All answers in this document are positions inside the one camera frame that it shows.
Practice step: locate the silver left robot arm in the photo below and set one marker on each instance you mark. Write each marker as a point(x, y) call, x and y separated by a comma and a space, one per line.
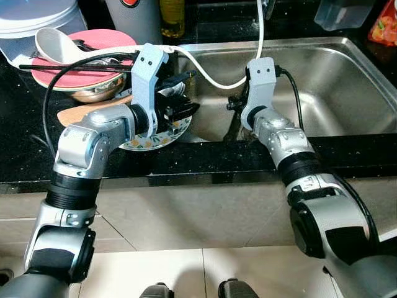
point(80, 146)

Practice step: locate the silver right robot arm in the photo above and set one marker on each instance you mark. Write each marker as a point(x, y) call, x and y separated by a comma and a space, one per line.
point(335, 217)

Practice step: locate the floral print plate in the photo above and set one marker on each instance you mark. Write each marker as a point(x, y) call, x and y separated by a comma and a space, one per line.
point(146, 143)

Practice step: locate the stainless steel bowl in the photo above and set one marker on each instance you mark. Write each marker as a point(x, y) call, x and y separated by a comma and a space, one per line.
point(96, 92)

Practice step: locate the yellow oil bottle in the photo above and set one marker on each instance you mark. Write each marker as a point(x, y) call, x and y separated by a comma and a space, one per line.
point(172, 18)

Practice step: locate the grey flask with red logo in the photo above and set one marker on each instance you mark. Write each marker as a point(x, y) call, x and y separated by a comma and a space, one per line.
point(139, 22)

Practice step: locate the stainless steel sink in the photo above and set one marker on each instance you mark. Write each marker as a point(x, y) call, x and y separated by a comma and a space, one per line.
point(341, 93)

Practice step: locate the metal faucet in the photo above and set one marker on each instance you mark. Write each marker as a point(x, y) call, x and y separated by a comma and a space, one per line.
point(268, 7)

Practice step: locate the pink plate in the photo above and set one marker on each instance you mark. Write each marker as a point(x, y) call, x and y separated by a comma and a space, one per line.
point(56, 77)

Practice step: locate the white soup ladle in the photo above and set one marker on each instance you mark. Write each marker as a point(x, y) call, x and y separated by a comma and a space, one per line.
point(53, 45)

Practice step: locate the clear plastic container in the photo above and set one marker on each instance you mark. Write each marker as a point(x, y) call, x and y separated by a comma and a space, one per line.
point(344, 13)

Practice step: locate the translucent white lidded container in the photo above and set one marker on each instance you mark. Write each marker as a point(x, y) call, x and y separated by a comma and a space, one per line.
point(37, 18)

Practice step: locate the red orange-print carton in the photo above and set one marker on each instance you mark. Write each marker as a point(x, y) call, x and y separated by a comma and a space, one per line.
point(383, 28)

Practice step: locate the black left robot foot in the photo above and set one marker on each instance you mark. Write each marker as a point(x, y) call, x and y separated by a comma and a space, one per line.
point(156, 290)

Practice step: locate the black robot foot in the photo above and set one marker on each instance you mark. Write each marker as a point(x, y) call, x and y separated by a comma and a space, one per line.
point(156, 290)
point(237, 288)

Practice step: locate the black right robot foot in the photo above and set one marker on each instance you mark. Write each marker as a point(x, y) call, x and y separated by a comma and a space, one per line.
point(237, 288)

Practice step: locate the pale grey right wrist camera mount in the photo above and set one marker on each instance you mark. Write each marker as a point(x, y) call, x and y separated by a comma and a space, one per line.
point(259, 84)

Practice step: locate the pale grey wrist camera mount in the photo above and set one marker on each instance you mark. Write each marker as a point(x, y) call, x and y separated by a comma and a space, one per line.
point(259, 84)
point(147, 74)

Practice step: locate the pale grey left wrist camera mount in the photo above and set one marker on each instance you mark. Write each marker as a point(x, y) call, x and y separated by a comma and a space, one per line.
point(147, 74)

